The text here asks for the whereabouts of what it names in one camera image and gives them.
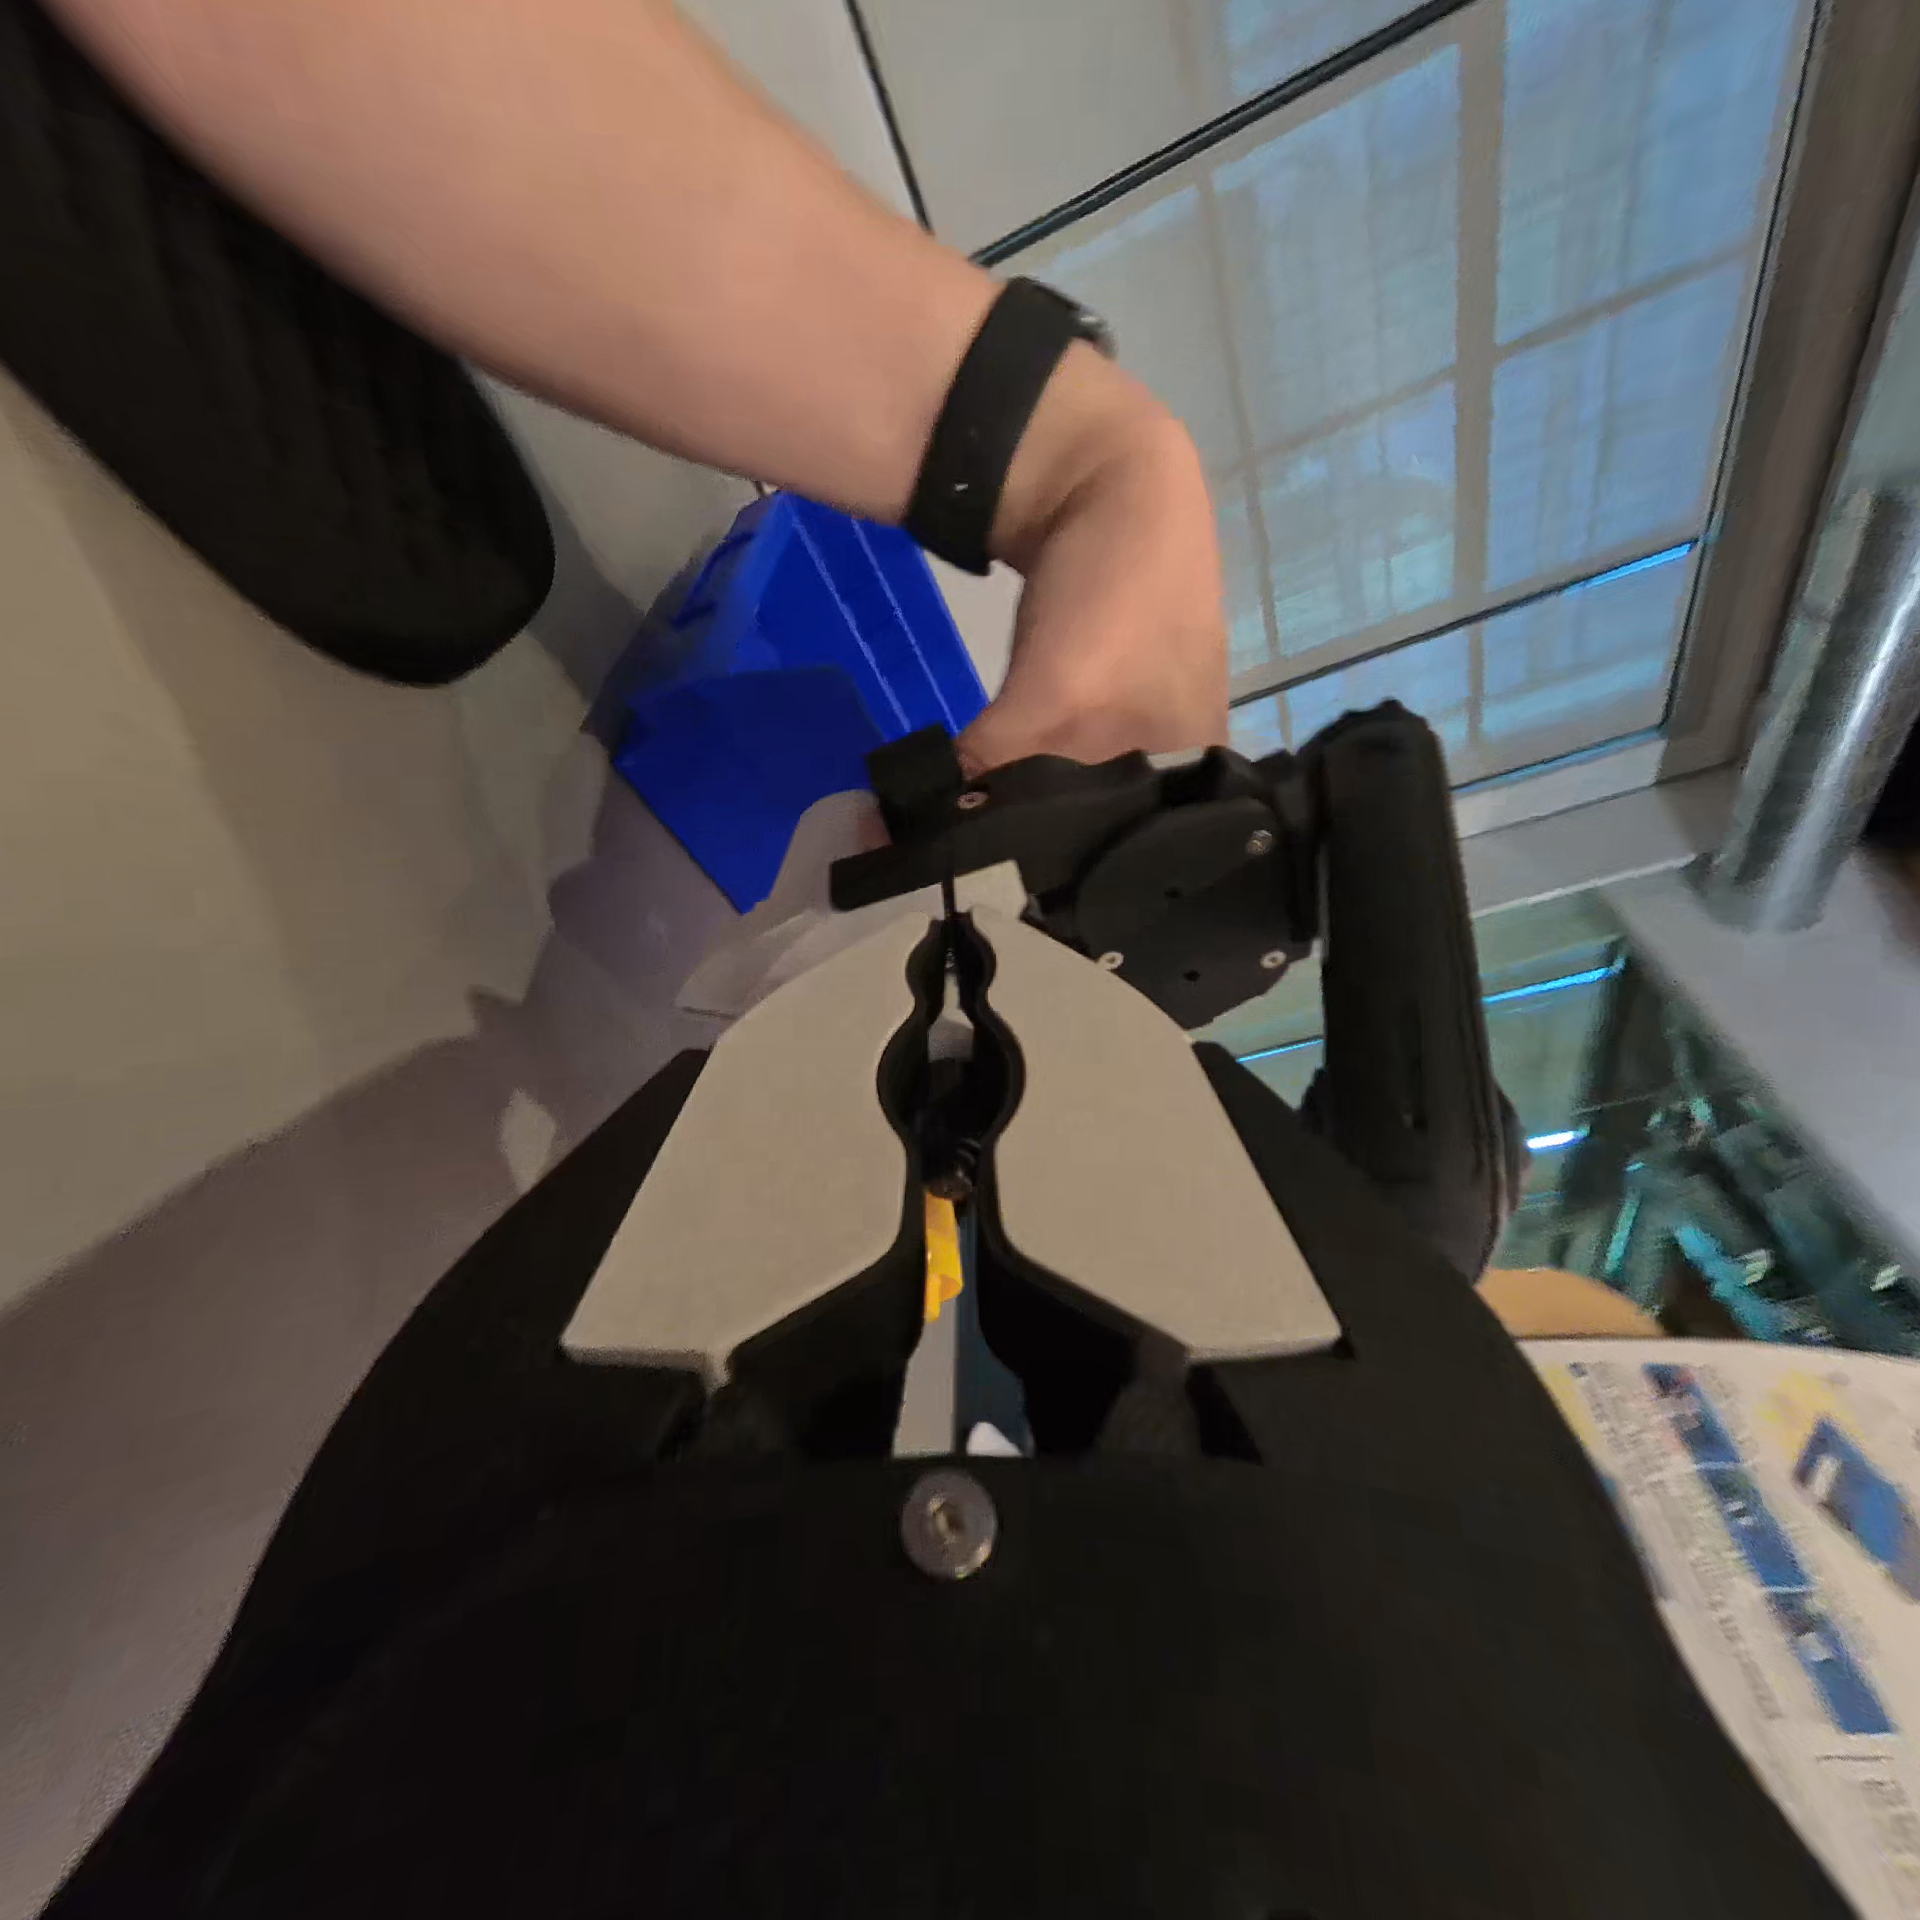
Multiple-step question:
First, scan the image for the person's left hand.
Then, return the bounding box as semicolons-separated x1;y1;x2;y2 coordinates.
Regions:
957;352;1235;775

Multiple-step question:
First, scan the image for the black wrist band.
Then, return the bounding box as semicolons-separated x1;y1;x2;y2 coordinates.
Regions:
900;277;1115;576

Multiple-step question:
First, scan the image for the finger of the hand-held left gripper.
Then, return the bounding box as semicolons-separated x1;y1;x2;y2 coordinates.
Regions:
675;792;1037;1025

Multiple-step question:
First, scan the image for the silver ventilation duct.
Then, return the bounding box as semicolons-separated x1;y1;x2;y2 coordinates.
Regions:
1709;480;1920;934

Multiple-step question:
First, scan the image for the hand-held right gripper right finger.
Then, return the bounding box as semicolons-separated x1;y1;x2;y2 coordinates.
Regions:
957;904;1347;1462

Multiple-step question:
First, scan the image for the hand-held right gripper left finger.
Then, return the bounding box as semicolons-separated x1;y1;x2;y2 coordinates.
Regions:
557;907;953;1462

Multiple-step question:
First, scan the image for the black cap marker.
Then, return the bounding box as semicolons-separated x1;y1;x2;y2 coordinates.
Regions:
918;1057;991;1194

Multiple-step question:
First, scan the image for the person's left forearm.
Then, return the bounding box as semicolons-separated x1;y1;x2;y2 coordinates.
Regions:
45;0;1037;528

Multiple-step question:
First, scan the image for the blue plastic bin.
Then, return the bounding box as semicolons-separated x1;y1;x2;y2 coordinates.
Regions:
591;493;991;914

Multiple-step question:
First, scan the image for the printed instruction sheet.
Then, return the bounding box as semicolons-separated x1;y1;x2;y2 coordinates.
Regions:
1522;1335;1920;1920

